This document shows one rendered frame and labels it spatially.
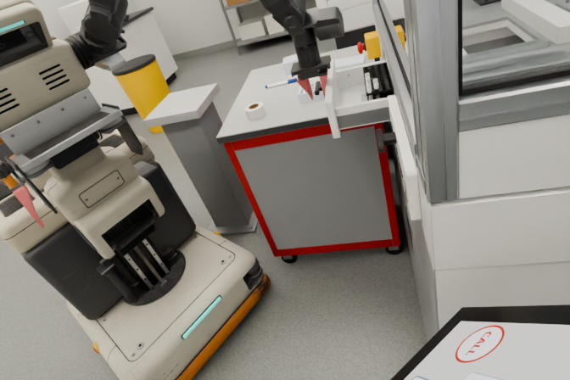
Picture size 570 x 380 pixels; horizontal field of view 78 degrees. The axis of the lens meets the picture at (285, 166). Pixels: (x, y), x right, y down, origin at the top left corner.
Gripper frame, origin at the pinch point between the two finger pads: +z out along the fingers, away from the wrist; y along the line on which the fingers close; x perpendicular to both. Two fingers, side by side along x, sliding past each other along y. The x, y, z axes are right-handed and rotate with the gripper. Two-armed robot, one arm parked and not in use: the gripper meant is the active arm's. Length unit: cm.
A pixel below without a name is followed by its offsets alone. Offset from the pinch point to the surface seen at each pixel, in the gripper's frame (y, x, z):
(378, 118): 14.8, -9.8, 4.8
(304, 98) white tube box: -9.3, 25.6, 12.1
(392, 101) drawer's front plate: 18.0, -17.6, -3.2
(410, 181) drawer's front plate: 17.9, -42.9, -1.8
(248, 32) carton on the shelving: -133, 388, 69
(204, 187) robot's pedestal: -76, 45, 59
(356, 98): 9.6, 5.6, 6.1
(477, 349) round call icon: 19, -75, -13
